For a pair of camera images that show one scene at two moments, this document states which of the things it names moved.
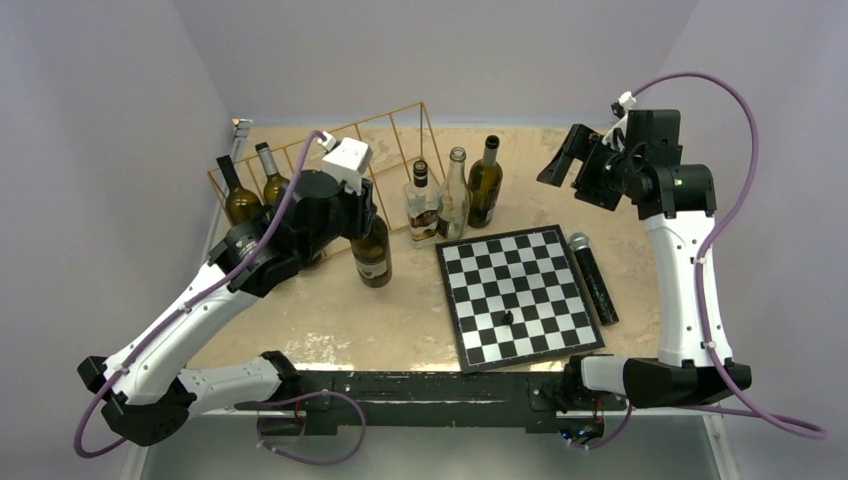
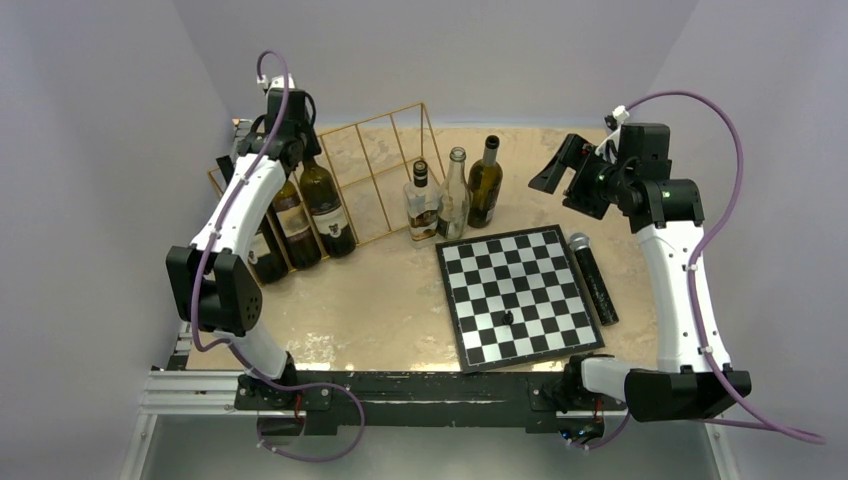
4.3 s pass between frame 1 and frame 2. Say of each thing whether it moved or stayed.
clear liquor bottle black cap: stayed
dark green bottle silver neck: stayed
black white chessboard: stayed
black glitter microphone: stayed
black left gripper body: moved
